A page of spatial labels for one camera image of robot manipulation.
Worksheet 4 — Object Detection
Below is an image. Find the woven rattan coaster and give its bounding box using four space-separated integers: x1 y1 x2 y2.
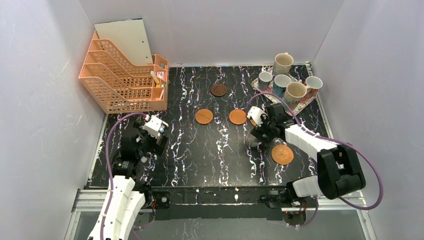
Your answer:
271 144 294 166
249 119 257 127

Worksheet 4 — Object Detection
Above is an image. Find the light wooden coaster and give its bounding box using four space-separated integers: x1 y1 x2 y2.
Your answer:
195 108 214 125
228 109 247 125

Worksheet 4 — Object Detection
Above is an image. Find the dark wooden coaster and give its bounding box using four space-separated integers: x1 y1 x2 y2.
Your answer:
210 83 228 97

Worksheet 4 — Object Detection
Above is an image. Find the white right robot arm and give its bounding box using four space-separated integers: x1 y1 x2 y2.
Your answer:
247 103 366 201

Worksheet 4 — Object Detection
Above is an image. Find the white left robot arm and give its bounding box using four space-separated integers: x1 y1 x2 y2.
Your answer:
87 116 169 240

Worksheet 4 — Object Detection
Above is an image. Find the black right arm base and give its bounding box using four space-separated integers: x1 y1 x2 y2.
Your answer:
258 180 319 229

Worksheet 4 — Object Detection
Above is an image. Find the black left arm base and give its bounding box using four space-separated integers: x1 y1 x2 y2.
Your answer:
133 181 171 219

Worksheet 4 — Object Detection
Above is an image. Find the floral tray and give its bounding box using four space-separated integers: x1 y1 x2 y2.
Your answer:
251 63 316 115

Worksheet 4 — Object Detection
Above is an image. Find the large beige floral mug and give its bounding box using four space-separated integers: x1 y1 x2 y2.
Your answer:
283 81 308 110

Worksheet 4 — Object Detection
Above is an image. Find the blue patterned mug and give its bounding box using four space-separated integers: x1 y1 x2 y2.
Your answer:
272 74 292 97

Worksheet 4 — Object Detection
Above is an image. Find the small grey mug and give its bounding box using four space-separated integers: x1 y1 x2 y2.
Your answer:
257 71 273 91

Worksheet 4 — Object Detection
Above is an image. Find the white and red mug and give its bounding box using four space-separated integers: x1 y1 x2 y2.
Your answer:
304 76 323 99

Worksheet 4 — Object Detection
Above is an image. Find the orange plastic file organizer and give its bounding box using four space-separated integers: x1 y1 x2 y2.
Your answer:
79 33 169 114

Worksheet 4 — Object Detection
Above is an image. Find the tall beige mug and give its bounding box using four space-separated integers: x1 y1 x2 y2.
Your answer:
272 52 294 76

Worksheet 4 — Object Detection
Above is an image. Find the white board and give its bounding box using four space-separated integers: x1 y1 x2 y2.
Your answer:
94 18 154 66

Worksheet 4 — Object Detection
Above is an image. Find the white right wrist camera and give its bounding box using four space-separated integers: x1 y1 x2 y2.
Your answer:
247 106 268 127

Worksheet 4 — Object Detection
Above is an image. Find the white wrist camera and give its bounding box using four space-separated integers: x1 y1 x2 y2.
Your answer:
247 106 268 127
142 115 169 139

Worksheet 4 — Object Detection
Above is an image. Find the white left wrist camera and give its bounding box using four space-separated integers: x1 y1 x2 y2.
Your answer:
142 115 169 139

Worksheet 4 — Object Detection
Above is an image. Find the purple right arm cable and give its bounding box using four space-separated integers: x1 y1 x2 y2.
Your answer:
245 92 384 229

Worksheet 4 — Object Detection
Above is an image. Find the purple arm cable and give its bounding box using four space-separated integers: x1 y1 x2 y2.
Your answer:
245 92 384 229
100 112 148 240

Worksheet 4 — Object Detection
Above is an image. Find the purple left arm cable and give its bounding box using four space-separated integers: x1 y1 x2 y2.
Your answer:
100 112 148 240

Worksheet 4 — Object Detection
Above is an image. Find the aluminium frame rail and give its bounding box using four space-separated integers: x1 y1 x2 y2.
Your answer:
64 187 377 240

